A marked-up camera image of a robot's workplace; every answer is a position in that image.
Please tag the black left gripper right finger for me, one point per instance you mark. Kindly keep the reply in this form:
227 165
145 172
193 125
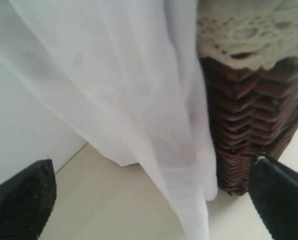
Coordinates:
273 189

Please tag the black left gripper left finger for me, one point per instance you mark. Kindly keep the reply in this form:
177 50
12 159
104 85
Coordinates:
26 201

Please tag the white shirt with red lettering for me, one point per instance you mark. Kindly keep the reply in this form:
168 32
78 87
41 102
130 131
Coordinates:
125 76

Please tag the dark brown wicker basket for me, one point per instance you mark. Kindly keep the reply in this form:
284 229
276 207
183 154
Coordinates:
251 112

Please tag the cream lace cloth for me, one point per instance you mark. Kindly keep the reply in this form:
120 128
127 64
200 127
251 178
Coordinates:
249 34

